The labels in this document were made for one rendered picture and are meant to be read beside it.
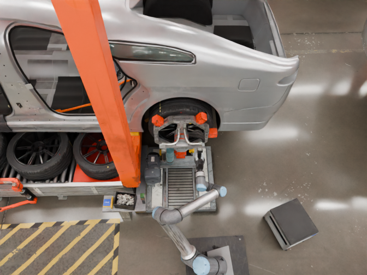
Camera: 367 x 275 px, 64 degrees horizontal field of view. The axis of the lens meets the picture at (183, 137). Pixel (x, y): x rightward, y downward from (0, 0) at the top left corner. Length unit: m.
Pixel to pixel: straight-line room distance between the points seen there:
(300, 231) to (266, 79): 1.60
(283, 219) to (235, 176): 0.82
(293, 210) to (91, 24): 2.67
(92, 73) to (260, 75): 1.39
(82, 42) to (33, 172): 2.14
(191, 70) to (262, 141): 1.96
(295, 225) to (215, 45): 1.98
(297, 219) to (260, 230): 0.46
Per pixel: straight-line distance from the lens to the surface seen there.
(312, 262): 3.67
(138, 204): 3.07
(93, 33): 1.52
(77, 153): 3.40
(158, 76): 2.43
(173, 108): 2.72
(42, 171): 3.44
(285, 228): 3.29
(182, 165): 3.55
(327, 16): 6.40
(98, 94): 1.84
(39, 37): 4.32
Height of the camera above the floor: 3.33
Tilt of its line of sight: 58 degrees down
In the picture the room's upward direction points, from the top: 3 degrees clockwise
